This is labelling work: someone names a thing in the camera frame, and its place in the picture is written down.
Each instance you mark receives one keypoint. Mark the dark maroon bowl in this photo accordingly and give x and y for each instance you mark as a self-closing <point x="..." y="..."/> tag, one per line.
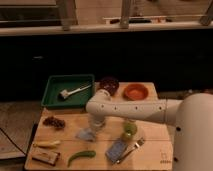
<point x="110" y="84"/>

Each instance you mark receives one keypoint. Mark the orange bowl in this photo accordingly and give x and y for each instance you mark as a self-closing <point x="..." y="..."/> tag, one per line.
<point x="135" y="92"/>

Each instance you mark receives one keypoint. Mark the light blue towel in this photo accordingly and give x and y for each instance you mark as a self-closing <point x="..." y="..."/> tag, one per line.
<point x="86" y="134"/>

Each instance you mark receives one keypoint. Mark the brown rectangular box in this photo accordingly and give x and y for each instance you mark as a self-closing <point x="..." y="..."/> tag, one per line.
<point x="45" y="156"/>

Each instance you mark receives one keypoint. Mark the blue sponge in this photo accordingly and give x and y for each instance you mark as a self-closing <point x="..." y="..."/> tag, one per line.
<point x="116" y="150"/>

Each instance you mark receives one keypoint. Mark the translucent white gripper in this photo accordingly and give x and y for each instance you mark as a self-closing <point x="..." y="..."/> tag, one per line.
<point x="96" y="123"/>

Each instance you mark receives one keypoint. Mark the green plastic tray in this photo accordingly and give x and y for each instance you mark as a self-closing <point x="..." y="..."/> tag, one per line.
<point x="57" y="83"/>

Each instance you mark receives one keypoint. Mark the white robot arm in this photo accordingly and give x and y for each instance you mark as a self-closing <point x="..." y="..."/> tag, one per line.
<point x="192" y="118"/>

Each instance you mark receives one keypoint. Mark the green chili pepper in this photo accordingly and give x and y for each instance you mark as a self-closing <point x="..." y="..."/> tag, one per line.
<point x="87" y="153"/>

